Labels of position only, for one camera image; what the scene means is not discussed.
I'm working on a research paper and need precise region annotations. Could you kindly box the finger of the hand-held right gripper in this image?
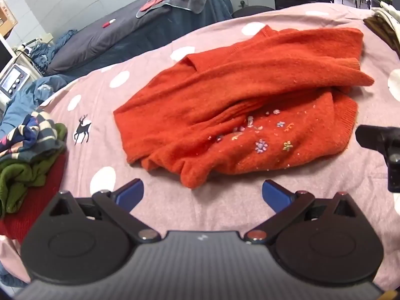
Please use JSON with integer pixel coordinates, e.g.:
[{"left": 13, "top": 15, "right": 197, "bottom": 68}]
[{"left": 355, "top": 124, "right": 400, "bottom": 164}]

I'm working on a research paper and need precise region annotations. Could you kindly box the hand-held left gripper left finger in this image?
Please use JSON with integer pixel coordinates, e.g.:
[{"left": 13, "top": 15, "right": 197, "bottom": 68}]
[{"left": 49, "top": 178, "right": 159, "bottom": 244}]

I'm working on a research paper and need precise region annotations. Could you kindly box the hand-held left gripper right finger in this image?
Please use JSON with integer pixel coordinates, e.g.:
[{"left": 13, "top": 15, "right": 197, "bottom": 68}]
[{"left": 244, "top": 179, "right": 361, "bottom": 244}]

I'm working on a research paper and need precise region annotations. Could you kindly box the orange knit sweater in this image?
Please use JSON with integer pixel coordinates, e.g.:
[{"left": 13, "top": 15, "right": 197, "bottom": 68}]
[{"left": 113, "top": 25, "right": 376, "bottom": 190}]

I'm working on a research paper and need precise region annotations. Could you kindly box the pile of mixed clothes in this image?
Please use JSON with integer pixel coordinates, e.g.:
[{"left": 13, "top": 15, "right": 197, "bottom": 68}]
[{"left": 0, "top": 123, "right": 68, "bottom": 219}]

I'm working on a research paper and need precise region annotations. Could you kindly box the pink polka dot blanket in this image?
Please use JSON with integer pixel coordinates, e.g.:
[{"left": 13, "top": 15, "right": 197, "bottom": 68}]
[{"left": 0, "top": 1, "right": 400, "bottom": 291}]

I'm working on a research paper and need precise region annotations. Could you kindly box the red knit cloth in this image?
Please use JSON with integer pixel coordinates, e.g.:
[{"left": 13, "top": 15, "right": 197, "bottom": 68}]
[{"left": 0, "top": 154, "right": 68, "bottom": 245}]

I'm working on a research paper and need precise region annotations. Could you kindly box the brown cloth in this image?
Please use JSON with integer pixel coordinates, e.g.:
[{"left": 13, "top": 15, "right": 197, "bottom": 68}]
[{"left": 362, "top": 14, "right": 400, "bottom": 51}]

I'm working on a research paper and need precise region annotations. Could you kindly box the checkered multicolour cloth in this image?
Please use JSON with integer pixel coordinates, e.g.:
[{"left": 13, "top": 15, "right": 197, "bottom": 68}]
[{"left": 0, "top": 111, "right": 68, "bottom": 163}]

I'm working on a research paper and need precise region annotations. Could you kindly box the cream cloth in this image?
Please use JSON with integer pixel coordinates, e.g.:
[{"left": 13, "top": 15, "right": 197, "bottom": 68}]
[{"left": 372, "top": 1, "right": 400, "bottom": 36}]

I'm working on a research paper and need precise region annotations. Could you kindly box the blue denim garment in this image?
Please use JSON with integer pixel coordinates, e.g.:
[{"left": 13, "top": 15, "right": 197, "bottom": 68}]
[{"left": 0, "top": 76, "right": 68, "bottom": 138}]

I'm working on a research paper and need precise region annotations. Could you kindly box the grey massage bed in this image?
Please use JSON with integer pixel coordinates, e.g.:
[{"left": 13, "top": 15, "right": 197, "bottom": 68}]
[{"left": 44, "top": 0, "right": 235, "bottom": 76}]

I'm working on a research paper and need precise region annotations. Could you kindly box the white machine with control panel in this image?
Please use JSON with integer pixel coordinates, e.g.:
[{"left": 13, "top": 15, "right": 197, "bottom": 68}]
[{"left": 0, "top": 53, "right": 42, "bottom": 101}]

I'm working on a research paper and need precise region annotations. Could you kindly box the crumpled blue cloth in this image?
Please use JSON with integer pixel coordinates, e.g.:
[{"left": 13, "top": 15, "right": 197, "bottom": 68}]
[{"left": 29, "top": 29, "right": 79, "bottom": 69}]

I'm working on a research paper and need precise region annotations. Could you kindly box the black round stool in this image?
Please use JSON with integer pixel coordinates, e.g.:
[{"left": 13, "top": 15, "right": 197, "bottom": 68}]
[{"left": 232, "top": 5, "right": 276, "bottom": 19}]

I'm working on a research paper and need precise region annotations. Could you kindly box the white framed monitor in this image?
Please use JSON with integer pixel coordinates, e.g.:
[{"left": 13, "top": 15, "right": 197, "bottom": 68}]
[{"left": 0, "top": 34, "right": 15, "bottom": 73}]

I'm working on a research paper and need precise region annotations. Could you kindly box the red flat item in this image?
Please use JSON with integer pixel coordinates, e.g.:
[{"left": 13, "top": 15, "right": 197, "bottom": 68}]
[{"left": 140, "top": 0, "right": 165, "bottom": 12}]

